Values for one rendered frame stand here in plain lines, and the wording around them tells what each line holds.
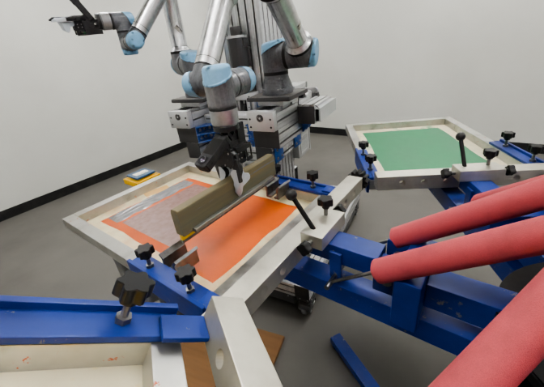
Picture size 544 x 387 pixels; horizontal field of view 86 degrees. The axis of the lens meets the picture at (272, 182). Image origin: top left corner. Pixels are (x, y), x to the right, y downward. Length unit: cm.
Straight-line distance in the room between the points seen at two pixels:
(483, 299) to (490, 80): 383
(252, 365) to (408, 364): 146
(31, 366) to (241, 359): 22
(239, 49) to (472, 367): 149
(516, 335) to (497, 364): 4
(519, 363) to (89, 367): 46
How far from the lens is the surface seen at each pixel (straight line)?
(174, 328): 43
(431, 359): 185
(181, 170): 146
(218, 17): 104
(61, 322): 43
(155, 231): 107
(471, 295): 69
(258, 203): 108
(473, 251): 55
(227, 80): 78
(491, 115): 446
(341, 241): 72
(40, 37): 450
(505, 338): 42
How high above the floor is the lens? 148
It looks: 25 degrees down
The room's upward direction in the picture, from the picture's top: 7 degrees counter-clockwise
